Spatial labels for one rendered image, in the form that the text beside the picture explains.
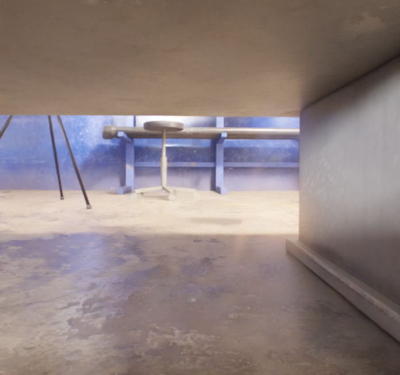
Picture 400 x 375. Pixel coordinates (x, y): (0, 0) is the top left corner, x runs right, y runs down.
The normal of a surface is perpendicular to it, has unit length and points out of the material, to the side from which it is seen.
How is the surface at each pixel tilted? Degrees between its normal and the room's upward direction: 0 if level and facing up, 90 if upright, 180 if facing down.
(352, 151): 90
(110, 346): 0
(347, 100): 90
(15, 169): 90
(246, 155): 90
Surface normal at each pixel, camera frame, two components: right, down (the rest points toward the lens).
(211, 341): 0.00, -1.00
